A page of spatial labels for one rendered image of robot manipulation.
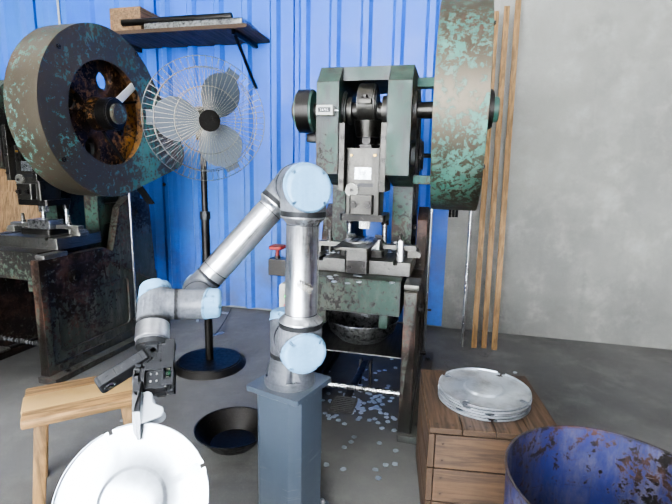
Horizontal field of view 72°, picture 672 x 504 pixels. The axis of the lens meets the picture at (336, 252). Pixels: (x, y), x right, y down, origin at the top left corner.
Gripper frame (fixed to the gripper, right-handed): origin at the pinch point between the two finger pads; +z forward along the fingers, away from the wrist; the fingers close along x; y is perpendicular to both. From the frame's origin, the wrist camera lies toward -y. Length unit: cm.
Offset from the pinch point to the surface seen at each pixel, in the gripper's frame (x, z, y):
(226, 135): 55, -151, 23
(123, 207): 123, -163, -36
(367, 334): 74, -50, 79
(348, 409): 74, -19, 65
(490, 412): 24, 0, 94
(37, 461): 63, -12, -38
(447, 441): 28, 5, 80
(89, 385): 65, -35, -27
